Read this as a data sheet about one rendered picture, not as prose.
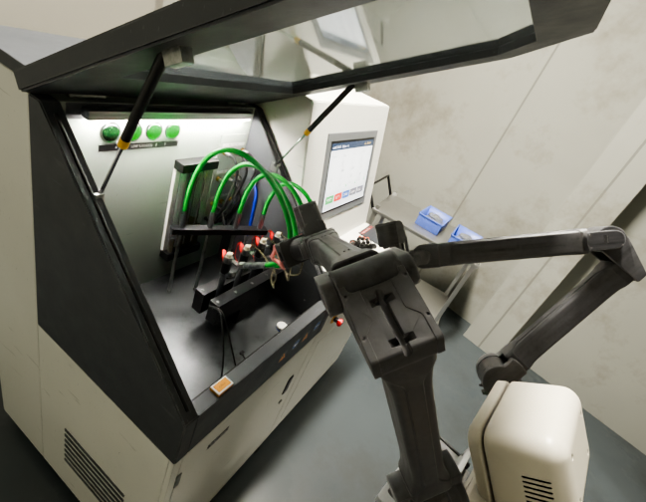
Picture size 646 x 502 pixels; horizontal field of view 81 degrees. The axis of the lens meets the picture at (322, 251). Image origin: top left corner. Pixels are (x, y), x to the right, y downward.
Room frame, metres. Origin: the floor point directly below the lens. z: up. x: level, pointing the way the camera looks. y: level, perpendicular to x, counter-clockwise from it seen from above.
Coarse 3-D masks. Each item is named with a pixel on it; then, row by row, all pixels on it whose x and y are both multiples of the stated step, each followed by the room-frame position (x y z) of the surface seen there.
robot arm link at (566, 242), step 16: (464, 240) 0.85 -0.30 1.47; (480, 240) 0.84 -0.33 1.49; (496, 240) 0.83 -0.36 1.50; (512, 240) 0.83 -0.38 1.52; (528, 240) 0.83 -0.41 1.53; (544, 240) 0.83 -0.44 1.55; (560, 240) 0.83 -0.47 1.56; (576, 240) 0.82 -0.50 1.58; (592, 240) 0.80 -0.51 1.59; (608, 240) 0.80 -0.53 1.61; (624, 240) 0.80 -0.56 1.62; (432, 256) 0.81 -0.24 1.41; (448, 256) 0.81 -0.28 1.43; (464, 256) 0.82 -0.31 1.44; (480, 256) 0.82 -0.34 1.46; (496, 256) 0.82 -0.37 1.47; (512, 256) 0.82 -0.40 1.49; (528, 256) 0.82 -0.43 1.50; (544, 256) 0.82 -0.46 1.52
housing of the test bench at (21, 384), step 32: (0, 32) 0.81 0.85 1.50; (32, 32) 0.90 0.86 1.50; (0, 64) 0.72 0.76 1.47; (0, 96) 0.72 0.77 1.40; (0, 128) 0.72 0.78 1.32; (0, 160) 0.73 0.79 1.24; (0, 192) 0.73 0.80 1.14; (32, 192) 0.68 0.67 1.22; (0, 224) 0.74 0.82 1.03; (32, 224) 0.68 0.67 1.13; (0, 256) 0.74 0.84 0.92; (32, 256) 0.69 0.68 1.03; (0, 288) 0.75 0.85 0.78; (32, 288) 0.69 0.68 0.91; (0, 320) 0.76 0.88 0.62; (32, 320) 0.69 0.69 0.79; (0, 352) 0.77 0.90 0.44; (32, 352) 0.69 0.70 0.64; (32, 384) 0.70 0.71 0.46; (32, 416) 0.70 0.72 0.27
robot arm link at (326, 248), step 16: (304, 240) 0.67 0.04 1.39; (320, 240) 0.61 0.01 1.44; (336, 240) 0.55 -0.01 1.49; (320, 256) 0.56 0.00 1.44; (336, 256) 0.44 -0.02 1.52; (352, 256) 0.40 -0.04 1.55; (368, 256) 0.41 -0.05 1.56; (400, 256) 0.38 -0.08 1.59; (416, 272) 0.37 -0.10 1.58; (320, 288) 0.34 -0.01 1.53; (336, 304) 0.33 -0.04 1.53
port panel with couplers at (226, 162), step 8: (224, 136) 1.17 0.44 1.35; (232, 136) 1.21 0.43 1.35; (240, 136) 1.24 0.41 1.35; (224, 144) 1.18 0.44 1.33; (232, 144) 1.21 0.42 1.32; (240, 144) 1.25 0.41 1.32; (224, 152) 1.17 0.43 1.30; (224, 160) 1.20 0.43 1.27; (232, 160) 1.23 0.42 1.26; (240, 160) 1.27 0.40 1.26; (224, 168) 1.20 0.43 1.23; (216, 176) 1.18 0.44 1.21; (232, 176) 1.25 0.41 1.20; (240, 176) 1.26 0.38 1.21; (216, 184) 1.18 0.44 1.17; (216, 192) 1.19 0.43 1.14; (224, 192) 1.23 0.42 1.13; (232, 192) 1.28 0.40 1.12; (208, 200) 1.16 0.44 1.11; (224, 200) 1.23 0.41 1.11; (208, 208) 1.17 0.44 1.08; (224, 208) 1.25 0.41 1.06
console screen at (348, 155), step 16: (336, 144) 1.44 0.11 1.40; (352, 144) 1.58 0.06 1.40; (368, 144) 1.74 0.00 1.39; (336, 160) 1.46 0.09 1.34; (352, 160) 1.60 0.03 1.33; (368, 160) 1.77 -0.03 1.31; (336, 176) 1.48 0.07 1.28; (352, 176) 1.62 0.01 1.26; (368, 176) 1.80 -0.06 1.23; (320, 192) 1.36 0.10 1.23; (336, 192) 1.49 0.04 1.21; (352, 192) 1.64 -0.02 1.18; (320, 208) 1.37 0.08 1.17; (336, 208) 1.51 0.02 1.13
